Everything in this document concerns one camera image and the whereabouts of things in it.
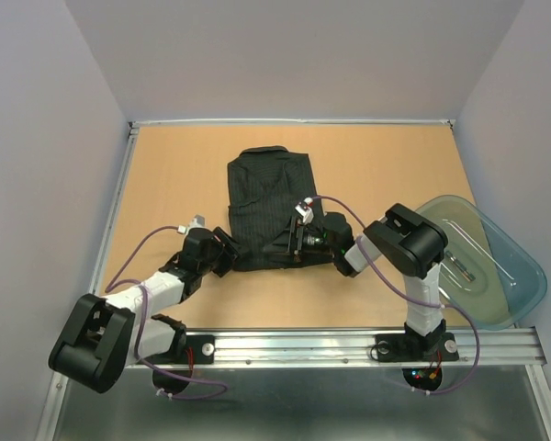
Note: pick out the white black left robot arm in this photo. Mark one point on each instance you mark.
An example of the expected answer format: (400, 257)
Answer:
(103, 335)

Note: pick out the aluminium table frame rail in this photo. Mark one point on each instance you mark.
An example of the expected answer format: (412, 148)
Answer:
(295, 347)

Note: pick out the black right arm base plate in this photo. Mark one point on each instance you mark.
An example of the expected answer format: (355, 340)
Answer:
(406, 348)

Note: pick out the translucent blue plastic bin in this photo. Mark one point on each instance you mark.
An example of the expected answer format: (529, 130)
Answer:
(484, 272)

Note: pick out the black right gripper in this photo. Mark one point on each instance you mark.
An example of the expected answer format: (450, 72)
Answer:
(280, 243)

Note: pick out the black pinstriped long sleeve shirt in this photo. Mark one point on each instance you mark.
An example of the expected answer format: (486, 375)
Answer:
(265, 184)

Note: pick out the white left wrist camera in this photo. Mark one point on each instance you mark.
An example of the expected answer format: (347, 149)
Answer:
(198, 221)

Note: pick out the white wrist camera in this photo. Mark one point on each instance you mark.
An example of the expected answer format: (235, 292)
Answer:
(304, 211)
(198, 221)

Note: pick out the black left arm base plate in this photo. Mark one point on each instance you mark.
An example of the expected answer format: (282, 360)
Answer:
(196, 349)

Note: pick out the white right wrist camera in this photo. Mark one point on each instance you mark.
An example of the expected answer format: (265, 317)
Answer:
(304, 211)

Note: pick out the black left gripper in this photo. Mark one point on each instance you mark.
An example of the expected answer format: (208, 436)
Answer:
(230, 251)

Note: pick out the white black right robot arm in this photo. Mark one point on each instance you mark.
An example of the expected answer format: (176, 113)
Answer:
(412, 244)

